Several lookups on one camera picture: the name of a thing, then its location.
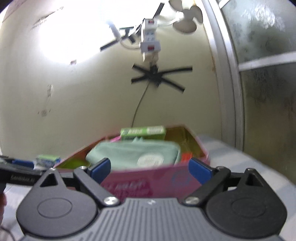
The white power strip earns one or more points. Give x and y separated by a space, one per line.
149 39

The pink biscuit tin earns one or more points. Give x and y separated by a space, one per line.
138 183

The mint green zipper pouch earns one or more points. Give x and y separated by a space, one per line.
129 153

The small green white box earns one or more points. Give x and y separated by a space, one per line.
47 160

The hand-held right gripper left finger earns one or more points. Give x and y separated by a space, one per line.
101 168

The green toothpaste box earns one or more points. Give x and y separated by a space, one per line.
143 132

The red rectangular box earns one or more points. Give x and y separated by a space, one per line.
186 157

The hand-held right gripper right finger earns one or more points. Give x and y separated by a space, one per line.
198 172

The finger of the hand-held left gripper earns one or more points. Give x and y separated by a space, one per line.
23 163

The white wall fan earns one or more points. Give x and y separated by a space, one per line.
187 22

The aluminium frosted glass door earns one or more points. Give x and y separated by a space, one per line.
266 92

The person's left hand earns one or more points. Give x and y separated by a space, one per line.
2 207

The black tape cross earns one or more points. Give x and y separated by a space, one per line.
154 75

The shiny pink pouch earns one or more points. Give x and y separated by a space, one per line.
115 139

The striped bed sheet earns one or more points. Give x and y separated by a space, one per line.
231 157

